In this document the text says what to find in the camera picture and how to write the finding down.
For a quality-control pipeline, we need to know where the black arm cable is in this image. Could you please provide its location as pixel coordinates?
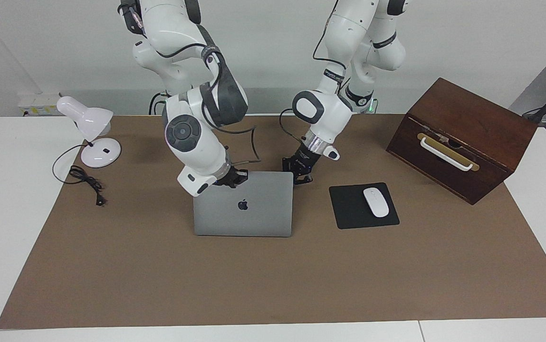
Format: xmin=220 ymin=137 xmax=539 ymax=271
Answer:
xmin=279 ymin=0 xmax=349 ymax=143
xmin=120 ymin=0 xmax=261 ymax=167

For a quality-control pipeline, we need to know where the white box handle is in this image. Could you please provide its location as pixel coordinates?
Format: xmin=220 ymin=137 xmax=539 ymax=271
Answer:
xmin=420 ymin=137 xmax=474 ymax=171

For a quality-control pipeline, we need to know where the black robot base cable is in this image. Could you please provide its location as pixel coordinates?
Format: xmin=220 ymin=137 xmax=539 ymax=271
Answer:
xmin=148 ymin=93 xmax=166 ymax=115

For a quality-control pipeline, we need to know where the grey laptop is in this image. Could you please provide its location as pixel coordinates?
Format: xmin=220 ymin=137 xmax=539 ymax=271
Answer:
xmin=193 ymin=171 xmax=295 ymax=238

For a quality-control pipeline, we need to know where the white computer mouse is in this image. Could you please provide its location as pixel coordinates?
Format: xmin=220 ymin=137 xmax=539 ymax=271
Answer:
xmin=363 ymin=188 xmax=390 ymax=218

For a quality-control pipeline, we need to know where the black lamp power cord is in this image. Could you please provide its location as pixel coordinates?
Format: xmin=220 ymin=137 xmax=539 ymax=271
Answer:
xmin=52 ymin=144 xmax=107 ymax=207

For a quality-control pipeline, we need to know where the dark brown wooden box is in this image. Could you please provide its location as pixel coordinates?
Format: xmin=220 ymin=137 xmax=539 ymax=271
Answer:
xmin=386 ymin=77 xmax=538 ymax=205

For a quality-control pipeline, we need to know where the white power strip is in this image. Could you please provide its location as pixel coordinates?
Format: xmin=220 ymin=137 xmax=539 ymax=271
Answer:
xmin=18 ymin=93 xmax=62 ymax=117

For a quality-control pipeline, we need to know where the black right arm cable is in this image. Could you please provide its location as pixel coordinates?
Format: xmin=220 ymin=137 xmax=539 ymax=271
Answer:
xmin=120 ymin=0 xmax=261 ymax=167

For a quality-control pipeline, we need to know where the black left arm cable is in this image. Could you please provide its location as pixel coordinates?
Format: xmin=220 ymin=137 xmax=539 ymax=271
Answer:
xmin=279 ymin=0 xmax=349 ymax=143

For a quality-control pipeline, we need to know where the white desk lamp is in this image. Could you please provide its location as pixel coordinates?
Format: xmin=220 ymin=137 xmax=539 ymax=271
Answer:
xmin=57 ymin=96 xmax=122 ymax=168

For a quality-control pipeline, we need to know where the black mouse pad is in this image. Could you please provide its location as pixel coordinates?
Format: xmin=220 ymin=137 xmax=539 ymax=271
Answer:
xmin=329 ymin=182 xmax=400 ymax=229

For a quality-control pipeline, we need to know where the gold handle plate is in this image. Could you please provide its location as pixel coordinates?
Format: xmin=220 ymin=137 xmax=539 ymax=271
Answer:
xmin=417 ymin=133 xmax=480 ymax=172

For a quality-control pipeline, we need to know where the brown table mat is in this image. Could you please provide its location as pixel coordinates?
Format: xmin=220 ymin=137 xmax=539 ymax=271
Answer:
xmin=0 ymin=114 xmax=546 ymax=330

